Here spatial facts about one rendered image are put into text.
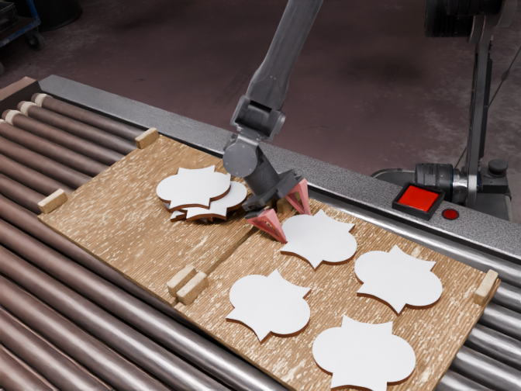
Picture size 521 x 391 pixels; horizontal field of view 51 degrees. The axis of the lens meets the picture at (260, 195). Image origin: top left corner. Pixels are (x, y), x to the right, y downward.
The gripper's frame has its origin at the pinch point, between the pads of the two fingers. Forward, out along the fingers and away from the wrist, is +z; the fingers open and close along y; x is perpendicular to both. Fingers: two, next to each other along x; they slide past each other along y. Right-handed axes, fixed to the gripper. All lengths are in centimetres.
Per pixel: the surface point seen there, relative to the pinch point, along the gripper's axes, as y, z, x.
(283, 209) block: 2.4, -3.0, 3.3
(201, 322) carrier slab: -25.2, 0.6, 0.7
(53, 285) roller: -34.5, -16.2, 25.6
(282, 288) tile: -12.9, 4.1, -5.8
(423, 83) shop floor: 211, 33, 116
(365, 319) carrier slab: -9.9, 13.4, -16.2
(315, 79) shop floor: 185, -2, 163
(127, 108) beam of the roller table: 15, -38, 57
